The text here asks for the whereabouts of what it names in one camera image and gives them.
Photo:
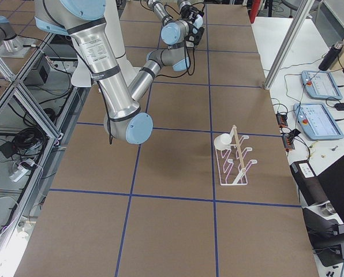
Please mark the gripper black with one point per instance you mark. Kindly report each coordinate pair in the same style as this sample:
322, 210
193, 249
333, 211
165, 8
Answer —
194, 29

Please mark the white plastic cup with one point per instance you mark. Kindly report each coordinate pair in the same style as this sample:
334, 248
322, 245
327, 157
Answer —
223, 142

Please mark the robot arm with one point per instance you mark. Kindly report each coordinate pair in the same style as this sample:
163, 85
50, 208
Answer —
179, 35
125, 120

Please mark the blue teach pendant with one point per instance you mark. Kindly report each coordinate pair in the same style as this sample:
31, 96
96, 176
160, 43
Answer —
320, 85
316, 122

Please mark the black water bottle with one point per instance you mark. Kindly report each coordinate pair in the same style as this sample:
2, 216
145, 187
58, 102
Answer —
331, 56

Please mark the black box with label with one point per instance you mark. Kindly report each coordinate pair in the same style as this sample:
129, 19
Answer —
310, 189

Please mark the black computer monitor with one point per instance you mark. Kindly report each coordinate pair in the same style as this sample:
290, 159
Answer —
332, 182

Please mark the aluminium frame post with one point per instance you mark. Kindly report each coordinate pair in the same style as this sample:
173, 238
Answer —
303, 8

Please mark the white wire cup rack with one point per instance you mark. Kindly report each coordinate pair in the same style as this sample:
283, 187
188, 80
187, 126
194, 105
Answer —
232, 169

